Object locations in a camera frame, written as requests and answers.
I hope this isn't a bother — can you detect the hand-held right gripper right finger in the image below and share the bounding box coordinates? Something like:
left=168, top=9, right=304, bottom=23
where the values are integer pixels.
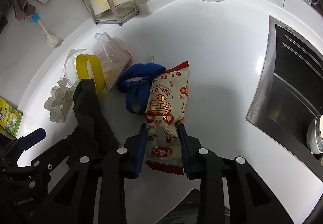
left=177, top=123, right=285, bottom=224

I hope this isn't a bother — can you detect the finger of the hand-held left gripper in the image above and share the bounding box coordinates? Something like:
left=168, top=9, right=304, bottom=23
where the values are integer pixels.
left=0, top=128, right=47, bottom=164
left=5, top=135, right=76, bottom=189

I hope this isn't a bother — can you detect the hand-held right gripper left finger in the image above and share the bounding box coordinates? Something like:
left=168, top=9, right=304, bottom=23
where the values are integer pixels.
left=35, top=123, right=148, bottom=224

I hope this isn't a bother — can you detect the white red snack packet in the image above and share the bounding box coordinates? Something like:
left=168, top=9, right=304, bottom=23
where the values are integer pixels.
left=144, top=60, right=190, bottom=176

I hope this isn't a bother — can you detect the black cloth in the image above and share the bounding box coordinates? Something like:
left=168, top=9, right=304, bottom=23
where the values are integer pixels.
left=66, top=79, right=120, bottom=164

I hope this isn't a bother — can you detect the green printed packet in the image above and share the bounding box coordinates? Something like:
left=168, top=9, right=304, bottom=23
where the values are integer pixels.
left=0, top=97, right=23, bottom=138

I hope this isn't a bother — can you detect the crumpled grey paper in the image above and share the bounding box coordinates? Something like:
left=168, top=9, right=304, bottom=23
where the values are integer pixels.
left=44, top=78, right=75, bottom=123

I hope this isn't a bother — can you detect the white brush blue silicone head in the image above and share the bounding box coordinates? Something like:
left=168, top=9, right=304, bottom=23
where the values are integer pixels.
left=31, top=12, right=59, bottom=48

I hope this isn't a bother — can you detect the steel sink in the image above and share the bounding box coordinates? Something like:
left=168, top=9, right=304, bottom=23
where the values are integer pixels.
left=246, top=15, right=323, bottom=154

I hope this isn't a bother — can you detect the brown cloth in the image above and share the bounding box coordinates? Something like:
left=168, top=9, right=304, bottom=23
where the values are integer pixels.
left=13, top=0, right=36, bottom=22

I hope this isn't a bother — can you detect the steel cutting board rack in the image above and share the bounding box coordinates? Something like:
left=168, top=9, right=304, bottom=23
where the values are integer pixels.
left=81, top=0, right=140, bottom=26

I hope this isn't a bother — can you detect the blue strap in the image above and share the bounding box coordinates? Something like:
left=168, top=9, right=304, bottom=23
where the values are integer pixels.
left=117, top=62, right=167, bottom=114

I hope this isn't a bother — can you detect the clear jug yellow handle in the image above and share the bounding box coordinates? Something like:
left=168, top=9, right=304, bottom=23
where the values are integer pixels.
left=64, top=49, right=105, bottom=93

